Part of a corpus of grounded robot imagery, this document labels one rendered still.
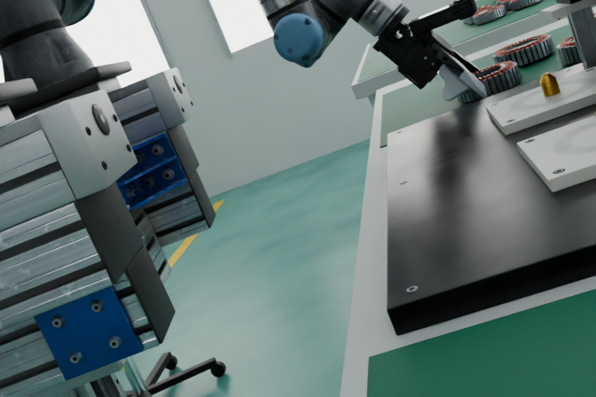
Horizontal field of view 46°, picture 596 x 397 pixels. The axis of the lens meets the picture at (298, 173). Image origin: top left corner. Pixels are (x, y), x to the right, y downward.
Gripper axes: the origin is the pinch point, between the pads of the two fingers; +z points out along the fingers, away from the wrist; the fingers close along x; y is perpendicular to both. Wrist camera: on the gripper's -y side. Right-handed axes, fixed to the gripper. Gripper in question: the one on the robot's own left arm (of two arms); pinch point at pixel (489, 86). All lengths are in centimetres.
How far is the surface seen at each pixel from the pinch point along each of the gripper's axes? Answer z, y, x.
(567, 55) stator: 5.8, -11.9, 1.3
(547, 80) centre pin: 0.7, -9.5, 33.9
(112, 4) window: -212, 183, -380
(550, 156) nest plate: 1, -7, 59
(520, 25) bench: 6, -6, -101
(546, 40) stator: 4.0, -11.0, -16.0
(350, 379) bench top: -4, 9, 84
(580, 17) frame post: 1.4, -17.5, 13.7
